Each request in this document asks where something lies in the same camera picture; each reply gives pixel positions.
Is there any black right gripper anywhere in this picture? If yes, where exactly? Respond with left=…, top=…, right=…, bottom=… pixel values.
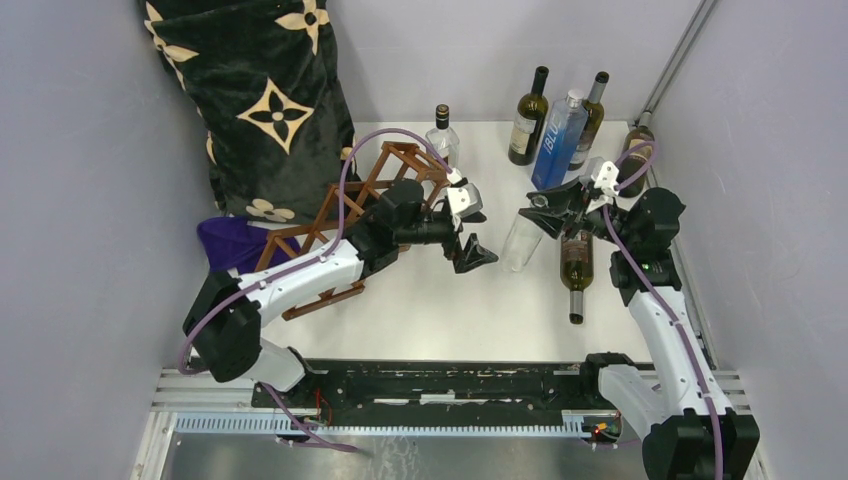
left=520, top=173, right=639, bottom=249

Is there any tall clear glass bottle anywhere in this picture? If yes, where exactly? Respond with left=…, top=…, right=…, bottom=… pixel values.
left=499, top=213, right=543, bottom=273

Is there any blue square vodka bottle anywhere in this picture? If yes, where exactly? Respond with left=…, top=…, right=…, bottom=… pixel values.
left=531, top=89, right=588, bottom=190

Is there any green wine bottle black cap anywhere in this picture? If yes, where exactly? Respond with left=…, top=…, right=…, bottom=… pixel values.
left=508, top=66, right=549, bottom=166

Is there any brown wooden wine rack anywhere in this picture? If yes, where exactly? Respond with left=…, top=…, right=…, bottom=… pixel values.
left=254, top=141, right=449, bottom=321

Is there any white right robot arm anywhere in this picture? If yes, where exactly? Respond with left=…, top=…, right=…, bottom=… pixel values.
left=518, top=181, right=760, bottom=479

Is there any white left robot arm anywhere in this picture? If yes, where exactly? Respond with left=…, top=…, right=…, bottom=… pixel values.
left=180, top=179, right=498, bottom=408

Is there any clear liquor bottle black cap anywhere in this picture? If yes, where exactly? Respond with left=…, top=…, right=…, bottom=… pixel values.
left=425, top=104, right=460, bottom=168

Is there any green wine bottle grey cap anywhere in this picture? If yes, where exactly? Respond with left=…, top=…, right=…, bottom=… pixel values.
left=569, top=71, right=609, bottom=171

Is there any purple cloth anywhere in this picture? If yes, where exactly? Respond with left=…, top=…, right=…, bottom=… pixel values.
left=196, top=217, right=270, bottom=274

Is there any black floral plush blanket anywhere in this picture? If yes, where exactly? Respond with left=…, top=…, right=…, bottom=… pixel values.
left=137, top=0, right=355, bottom=225

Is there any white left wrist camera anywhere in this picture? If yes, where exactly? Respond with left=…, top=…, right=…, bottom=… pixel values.
left=446, top=182, right=483, bottom=219

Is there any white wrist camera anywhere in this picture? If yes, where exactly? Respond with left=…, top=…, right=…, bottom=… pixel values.
left=446, top=182, right=483, bottom=219
left=582, top=156, right=619, bottom=197

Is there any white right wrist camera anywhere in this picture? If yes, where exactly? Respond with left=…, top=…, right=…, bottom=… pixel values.
left=582, top=156, right=619, bottom=197

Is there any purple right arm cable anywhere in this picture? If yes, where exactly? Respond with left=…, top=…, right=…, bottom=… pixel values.
left=599, top=140, right=727, bottom=480

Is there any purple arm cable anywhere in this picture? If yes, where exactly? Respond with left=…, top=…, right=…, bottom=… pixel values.
left=599, top=140, right=727, bottom=480
left=176, top=127, right=465, bottom=454

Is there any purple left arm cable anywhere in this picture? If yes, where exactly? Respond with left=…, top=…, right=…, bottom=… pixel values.
left=176, top=127, right=465, bottom=454

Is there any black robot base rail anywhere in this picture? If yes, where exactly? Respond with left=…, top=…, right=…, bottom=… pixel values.
left=280, top=352, right=634, bottom=427

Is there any grey slotted cable duct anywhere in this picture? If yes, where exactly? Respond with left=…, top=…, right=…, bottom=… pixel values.
left=174, top=411, right=590, bottom=439

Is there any grey aluminium wall rail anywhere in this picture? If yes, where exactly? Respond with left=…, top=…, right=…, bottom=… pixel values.
left=642, top=0, right=720, bottom=113

